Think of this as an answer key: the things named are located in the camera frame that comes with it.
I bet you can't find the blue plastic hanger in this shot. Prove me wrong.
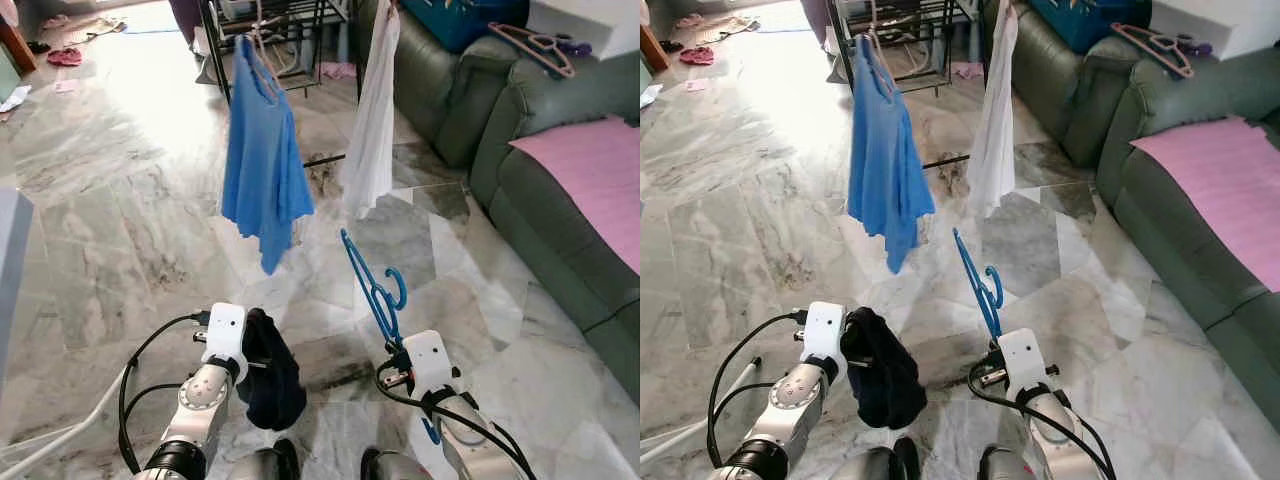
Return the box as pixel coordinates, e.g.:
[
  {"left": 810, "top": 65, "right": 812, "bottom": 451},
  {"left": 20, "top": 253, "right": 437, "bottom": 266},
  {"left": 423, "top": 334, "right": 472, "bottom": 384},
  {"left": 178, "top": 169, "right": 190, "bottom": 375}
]
[
  {"left": 952, "top": 228, "right": 1006, "bottom": 346},
  {"left": 340, "top": 228, "right": 442, "bottom": 447}
]

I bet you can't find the dark navy garment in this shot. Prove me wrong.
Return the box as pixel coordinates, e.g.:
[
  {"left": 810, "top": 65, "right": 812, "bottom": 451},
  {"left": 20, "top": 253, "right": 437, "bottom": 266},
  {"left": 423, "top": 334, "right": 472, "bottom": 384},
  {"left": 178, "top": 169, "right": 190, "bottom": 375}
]
[
  {"left": 840, "top": 307, "right": 928, "bottom": 431},
  {"left": 237, "top": 307, "right": 309, "bottom": 433}
]

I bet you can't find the pink plastic hanger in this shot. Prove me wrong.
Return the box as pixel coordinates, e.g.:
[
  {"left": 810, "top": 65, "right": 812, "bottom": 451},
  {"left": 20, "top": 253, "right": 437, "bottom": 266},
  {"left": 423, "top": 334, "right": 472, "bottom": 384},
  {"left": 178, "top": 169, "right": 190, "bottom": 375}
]
[
  {"left": 487, "top": 22, "right": 578, "bottom": 80},
  {"left": 1110, "top": 22, "right": 1196, "bottom": 80}
]

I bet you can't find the robot right leg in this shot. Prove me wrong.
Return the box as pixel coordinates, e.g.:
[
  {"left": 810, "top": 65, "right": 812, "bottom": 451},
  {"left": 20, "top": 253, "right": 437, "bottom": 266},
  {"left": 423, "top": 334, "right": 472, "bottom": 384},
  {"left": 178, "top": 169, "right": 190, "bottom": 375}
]
[
  {"left": 978, "top": 445, "right": 1051, "bottom": 480},
  {"left": 360, "top": 447, "right": 438, "bottom": 480}
]

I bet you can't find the robot leg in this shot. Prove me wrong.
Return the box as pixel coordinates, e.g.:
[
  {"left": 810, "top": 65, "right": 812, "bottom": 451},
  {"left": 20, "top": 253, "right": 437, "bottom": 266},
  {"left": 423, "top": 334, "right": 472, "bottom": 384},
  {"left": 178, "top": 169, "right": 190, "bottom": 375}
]
[
  {"left": 225, "top": 438, "right": 301, "bottom": 480},
  {"left": 830, "top": 437, "right": 921, "bottom": 480},
  {"left": 360, "top": 447, "right": 438, "bottom": 480},
  {"left": 978, "top": 445, "right": 1051, "bottom": 480}
]

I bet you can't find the robot left leg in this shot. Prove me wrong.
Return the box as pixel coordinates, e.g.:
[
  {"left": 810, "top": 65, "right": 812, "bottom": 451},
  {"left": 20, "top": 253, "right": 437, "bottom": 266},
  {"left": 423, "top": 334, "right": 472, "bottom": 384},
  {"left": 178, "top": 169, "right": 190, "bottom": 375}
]
[
  {"left": 225, "top": 438, "right": 301, "bottom": 480},
  {"left": 830, "top": 437, "right": 921, "bottom": 480}
]

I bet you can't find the green leather sofa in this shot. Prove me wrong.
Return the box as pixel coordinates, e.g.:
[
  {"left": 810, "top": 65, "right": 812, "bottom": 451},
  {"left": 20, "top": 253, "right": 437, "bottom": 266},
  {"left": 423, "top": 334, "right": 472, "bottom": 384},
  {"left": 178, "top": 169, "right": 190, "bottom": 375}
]
[
  {"left": 355, "top": 0, "right": 641, "bottom": 403},
  {"left": 980, "top": 0, "right": 1280, "bottom": 401}
]

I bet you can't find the blue t-shirt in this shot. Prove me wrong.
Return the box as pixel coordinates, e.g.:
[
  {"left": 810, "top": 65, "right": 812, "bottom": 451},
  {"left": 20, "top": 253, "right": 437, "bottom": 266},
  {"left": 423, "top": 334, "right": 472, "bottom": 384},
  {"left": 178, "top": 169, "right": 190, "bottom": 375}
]
[
  {"left": 848, "top": 35, "right": 937, "bottom": 276},
  {"left": 220, "top": 35, "right": 316, "bottom": 276}
]

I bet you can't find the white shirt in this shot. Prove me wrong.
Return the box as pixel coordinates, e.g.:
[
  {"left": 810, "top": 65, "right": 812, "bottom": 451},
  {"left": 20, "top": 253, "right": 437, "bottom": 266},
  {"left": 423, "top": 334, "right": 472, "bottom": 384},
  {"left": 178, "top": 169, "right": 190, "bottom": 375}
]
[
  {"left": 342, "top": 0, "right": 402, "bottom": 221},
  {"left": 965, "top": 0, "right": 1021, "bottom": 219}
]

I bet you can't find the pink mat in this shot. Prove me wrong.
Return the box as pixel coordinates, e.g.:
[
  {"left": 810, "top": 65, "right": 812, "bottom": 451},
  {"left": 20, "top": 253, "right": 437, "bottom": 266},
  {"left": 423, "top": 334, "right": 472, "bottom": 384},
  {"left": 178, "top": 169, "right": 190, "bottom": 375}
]
[
  {"left": 508, "top": 115, "right": 641, "bottom": 276},
  {"left": 1130, "top": 115, "right": 1280, "bottom": 293}
]

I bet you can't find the black metal drying rack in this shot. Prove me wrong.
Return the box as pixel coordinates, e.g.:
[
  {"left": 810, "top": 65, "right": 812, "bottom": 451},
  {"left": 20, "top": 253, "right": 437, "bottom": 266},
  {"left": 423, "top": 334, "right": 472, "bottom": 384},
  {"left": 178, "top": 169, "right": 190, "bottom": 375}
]
[
  {"left": 825, "top": 0, "right": 1001, "bottom": 169},
  {"left": 195, "top": 0, "right": 421, "bottom": 169}
]

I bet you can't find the white box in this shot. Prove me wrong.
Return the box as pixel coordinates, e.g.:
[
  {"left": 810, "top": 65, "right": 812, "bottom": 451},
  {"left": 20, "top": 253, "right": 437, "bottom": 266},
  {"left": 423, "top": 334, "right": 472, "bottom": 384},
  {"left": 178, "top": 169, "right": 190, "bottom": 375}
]
[
  {"left": 1150, "top": 0, "right": 1280, "bottom": 63},
  {"left": 525, "top": 0, "right": 641, "bottom": 63}
]

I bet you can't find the beige cloth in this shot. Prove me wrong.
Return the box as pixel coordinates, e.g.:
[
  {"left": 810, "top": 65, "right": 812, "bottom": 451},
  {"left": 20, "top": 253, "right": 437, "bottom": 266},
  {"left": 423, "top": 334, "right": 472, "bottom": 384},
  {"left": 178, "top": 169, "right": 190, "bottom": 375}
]
[
  {"left": 695, "top": 15, "right": 759, "bottom": 46},
  {"left": 63, "top": 15, "right": 128, "bottom": 46}
]

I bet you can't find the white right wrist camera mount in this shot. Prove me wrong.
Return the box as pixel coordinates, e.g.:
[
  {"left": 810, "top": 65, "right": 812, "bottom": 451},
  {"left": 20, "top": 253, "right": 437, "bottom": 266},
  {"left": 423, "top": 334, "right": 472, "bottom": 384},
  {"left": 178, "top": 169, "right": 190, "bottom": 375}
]
[
  {"left": 400, "top": 330, "right": 457, "bottom": 398},
  {"left": 997, "top": 328, "right": 1051, "bottom": 396}
]

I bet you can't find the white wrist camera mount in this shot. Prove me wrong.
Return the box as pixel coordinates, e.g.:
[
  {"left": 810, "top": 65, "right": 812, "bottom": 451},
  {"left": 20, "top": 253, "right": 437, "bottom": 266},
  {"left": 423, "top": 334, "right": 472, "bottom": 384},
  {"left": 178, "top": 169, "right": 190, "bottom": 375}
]
[
  {"left": 997, "top": 328, "right": 1051, "bottom": 396},
  {"left": 400, "top": 330, "right": 457, "bottom": 398},
  {"left": 204, "top": 303, "right": 249, "bottom": 383},
  {"left": 800, "top": 301, "right": 849, "bottom": 383}
]

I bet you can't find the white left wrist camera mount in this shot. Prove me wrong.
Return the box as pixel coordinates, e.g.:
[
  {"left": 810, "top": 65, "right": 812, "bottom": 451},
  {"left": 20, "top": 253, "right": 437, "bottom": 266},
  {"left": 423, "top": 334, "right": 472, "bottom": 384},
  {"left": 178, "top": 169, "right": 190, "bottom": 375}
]
[
  {"left": 800, "top": 301, "right": 849, "bottom": 383},
  {"left": 204, "top": 303, "right": 249, "bottom": 383}
]

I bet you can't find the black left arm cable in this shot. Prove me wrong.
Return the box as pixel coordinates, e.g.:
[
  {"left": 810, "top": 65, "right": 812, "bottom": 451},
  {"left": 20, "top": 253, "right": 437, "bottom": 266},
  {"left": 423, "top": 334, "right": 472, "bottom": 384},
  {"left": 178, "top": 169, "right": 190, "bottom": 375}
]
[
  {"left": 117, "top": 310, "right": 213, "bottom": 476},
  {"left": 705, "top": 310, "right": 809, "bottom": 471}
]

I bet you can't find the brown wooden post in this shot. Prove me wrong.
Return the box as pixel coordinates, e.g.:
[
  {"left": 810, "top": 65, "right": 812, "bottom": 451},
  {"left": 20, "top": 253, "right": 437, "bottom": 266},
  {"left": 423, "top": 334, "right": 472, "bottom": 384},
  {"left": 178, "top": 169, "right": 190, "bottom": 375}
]
[
  {"left": 0, "top": 15, "right": 39, "bottom": 76},
  {"left": 640, "top": 25, "right": 673, "bottom": 73}
]

